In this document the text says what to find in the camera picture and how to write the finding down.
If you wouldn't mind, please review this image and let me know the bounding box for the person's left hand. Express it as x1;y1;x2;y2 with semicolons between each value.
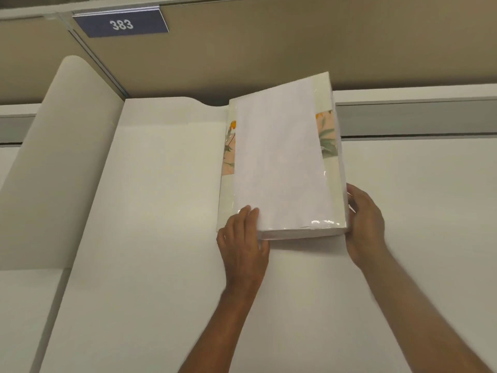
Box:
216;206;271;287

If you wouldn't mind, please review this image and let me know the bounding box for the white paper wrap sheet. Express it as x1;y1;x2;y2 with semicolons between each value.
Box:
232;75;342;234

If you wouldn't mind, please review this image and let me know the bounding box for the large white paper sheet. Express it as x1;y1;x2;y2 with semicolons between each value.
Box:
39;96;497;373

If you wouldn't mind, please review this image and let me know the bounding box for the silver partition frame post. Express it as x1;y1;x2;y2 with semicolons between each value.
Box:
57;12;129;101

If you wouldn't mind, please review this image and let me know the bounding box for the blue number sign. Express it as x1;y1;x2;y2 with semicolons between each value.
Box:
72;4;171;38

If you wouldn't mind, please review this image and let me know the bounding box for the cream floral box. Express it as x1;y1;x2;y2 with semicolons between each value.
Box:
216;71;348;241

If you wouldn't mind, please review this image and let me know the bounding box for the person's right hand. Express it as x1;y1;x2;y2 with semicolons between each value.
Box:
344;183;389;269

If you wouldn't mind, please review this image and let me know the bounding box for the curled white paper sheet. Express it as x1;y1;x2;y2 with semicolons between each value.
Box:
0;55;125;271

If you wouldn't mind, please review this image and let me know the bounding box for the person's left forearm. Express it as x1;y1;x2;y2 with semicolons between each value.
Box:
177;281;264;373

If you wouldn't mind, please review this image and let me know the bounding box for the grey partition base rail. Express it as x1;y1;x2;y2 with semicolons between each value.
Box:
333;86;497;140

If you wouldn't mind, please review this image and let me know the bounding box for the beige partition panel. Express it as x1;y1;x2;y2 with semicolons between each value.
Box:
0;18;126;106
76;2;497;106

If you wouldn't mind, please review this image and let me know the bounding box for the person's right forearm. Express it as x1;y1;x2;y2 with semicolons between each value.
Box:
360;245;494;373

